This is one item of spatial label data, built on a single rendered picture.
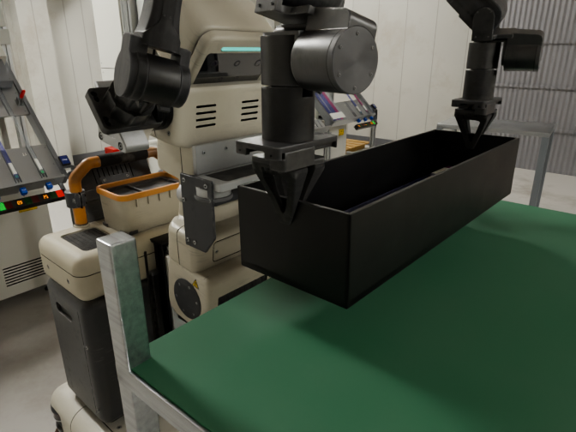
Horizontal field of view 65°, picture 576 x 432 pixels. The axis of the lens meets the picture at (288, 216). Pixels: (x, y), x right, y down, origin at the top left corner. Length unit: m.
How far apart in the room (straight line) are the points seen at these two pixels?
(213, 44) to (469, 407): 0.70
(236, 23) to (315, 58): 0.55
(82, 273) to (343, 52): 0.93
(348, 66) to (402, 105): 5.94
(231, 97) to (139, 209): 0.45
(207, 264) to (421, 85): 5.38
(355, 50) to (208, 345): 0.37
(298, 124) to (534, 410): 0.37
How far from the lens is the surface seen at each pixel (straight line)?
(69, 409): 1.61
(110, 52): 3.38
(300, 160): 0.47
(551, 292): 0.76
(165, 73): 0.77
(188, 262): 1.05
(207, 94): 0.95
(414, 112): 6.28
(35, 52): 5.54
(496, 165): 0.87
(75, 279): 1.21
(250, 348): 0.55
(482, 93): 0.96
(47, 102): 5.57
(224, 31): 0.91
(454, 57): 6.06
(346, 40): 0.41
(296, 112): 0.47
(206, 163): 0.95
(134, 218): 1.27
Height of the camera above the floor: 1.28
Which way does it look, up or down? 20 degrees down
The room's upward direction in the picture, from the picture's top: straight up
